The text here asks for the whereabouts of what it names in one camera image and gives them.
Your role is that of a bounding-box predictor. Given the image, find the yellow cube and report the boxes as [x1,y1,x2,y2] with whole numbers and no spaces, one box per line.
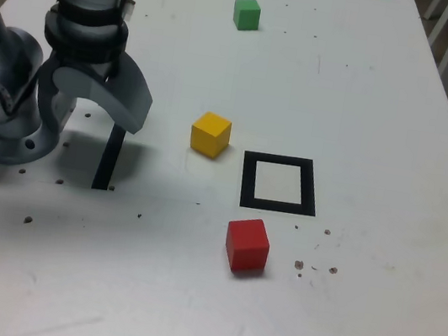
[186,109,234,162]

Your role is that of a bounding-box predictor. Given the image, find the green cube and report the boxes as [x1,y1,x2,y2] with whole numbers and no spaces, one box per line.
[230,0,264,34]

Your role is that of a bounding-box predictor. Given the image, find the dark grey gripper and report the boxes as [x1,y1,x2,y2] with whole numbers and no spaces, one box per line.
[29,40,160,152]

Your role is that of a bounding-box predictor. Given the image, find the black tape strip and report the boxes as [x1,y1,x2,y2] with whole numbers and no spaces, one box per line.
[90,120,128,194]

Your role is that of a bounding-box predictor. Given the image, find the red cube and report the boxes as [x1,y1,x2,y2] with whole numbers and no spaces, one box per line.
[220,214,275,277]

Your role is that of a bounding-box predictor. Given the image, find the black tape square outline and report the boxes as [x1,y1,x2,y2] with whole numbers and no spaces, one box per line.
[235,148,325,219]

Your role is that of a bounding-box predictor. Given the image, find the thin white furniture leg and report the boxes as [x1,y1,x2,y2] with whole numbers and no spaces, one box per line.
[422,0,444,22]
[427,0,448,46]

